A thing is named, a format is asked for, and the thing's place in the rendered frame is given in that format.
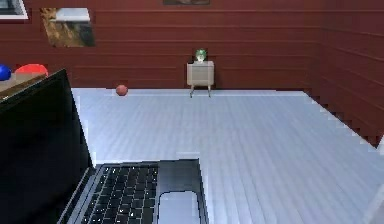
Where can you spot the small beige side table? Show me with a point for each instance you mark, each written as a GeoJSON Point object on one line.
{"type": "Point", "coordinates": [200, 73]}

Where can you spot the brown wooden table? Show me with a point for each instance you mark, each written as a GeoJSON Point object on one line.
{"type": "Point", "coordinates": [16, 83]}

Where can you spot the white framed window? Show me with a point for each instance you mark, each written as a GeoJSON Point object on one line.
{"type": "Point", "coordinates": [11, 8]}

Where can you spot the dark framed wall picture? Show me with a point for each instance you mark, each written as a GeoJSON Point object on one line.
{"type": "Point", "coordinates": [186, 2]}

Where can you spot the red round cushion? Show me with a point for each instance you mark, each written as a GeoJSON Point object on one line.
{"type": "Point", "coordinates": [31, 69]}

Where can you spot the grey open laptop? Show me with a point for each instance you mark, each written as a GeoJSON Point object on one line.
{"type": "Point", "coordinates": [50, 160]}

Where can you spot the blue ball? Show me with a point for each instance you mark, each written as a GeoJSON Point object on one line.
{"type": "Point", "coordinates": [4, 72]}

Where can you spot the orange-red ball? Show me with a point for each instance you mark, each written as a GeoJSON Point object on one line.
{"type": "Point", "coordinates": [121, 90]}

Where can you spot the green round lamp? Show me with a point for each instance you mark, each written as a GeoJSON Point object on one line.
{"type": "Point", "coordinates": [200, 55]}

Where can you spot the brown framed wall picture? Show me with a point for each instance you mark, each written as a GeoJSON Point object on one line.
{"type": "Point", "coordinates": [68, 28]}

